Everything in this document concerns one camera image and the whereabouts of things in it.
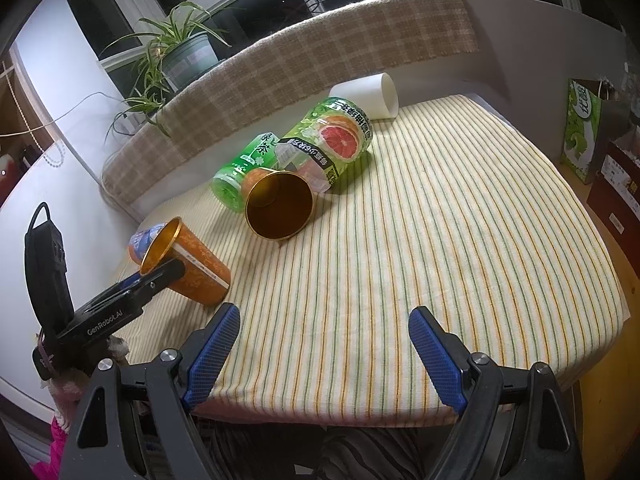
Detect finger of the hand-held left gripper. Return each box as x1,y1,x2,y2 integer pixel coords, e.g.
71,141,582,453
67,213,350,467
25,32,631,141
131,259,187,307
102,272,148,302

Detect orange patterned cup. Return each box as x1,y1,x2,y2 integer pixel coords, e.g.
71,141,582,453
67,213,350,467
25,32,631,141
139,217,232,306

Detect orange cup with gold inside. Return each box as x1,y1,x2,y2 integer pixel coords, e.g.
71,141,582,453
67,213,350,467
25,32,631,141
243,168,315,241

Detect blue cup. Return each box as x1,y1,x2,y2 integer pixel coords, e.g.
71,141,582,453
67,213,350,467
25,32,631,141
128,223,168,264

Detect brown cardboard box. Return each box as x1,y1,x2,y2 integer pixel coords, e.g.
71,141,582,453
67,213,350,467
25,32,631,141
585,127,640,257

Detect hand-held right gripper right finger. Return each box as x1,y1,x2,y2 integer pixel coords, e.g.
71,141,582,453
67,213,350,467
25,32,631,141
407,306,586,480

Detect white cup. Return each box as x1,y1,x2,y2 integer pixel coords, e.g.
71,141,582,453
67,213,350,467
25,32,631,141
328,72,400,120

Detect green carton box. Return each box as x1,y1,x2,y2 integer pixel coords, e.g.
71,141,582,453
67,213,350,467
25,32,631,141
560,78,632,184

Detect wooden shelf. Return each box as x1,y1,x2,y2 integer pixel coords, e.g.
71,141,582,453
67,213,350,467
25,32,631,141
0,52,50,206

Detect striped tablecloth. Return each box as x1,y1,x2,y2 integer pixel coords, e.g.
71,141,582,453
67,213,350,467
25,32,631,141
107,94,632,423

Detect potted spider plant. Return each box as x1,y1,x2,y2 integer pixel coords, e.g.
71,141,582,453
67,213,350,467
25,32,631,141
100,1,247,139

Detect window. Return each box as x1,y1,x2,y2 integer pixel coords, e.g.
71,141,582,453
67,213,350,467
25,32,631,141
60,0,623,91

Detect white cable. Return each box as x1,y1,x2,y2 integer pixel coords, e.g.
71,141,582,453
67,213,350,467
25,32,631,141
0,91,122,137

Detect grapefruit label bottle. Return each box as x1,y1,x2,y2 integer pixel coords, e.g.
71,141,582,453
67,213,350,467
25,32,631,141
279,95,375,194

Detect person's striped pants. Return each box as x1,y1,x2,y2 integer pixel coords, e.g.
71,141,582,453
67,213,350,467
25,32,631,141
200,424,452,480

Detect beige plaid cloth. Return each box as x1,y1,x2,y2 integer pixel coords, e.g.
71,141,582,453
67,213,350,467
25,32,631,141
102,0,479,211

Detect green tea bottle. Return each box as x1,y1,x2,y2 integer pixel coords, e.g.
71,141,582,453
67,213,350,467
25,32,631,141
210,132,282,211

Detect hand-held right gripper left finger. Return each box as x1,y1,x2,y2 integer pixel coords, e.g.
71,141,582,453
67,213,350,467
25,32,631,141
59,302,241,480

